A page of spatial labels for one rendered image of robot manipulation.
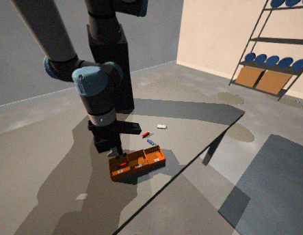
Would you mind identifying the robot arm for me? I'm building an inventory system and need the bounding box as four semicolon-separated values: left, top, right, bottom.
10;0;148;135

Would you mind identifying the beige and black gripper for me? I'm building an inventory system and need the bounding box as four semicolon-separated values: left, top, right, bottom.
88;119;124;158

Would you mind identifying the orange bin with label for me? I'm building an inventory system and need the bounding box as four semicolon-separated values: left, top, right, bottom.
109;146;166;182

